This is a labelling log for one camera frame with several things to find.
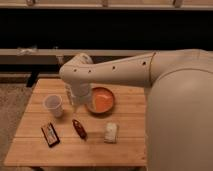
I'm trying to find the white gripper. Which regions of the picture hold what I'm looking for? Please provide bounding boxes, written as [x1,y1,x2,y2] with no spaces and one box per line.
[65,84,92,112]

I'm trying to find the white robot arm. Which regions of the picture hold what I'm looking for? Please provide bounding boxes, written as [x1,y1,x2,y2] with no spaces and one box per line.
[60,49,213,171]

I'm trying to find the orange bowl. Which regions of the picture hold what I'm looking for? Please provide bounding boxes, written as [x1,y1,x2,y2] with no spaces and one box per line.
[86,87,115,114]

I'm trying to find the translucent plastic cup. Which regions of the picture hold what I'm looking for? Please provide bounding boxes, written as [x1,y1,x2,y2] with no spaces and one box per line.
[43,95,63,118]

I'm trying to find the black snack bar packet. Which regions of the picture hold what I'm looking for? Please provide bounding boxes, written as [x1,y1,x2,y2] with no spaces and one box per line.
[41,123,60,147]

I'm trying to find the grey bench rail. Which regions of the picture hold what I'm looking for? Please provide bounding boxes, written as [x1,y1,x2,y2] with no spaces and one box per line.
[0,48,148,65]

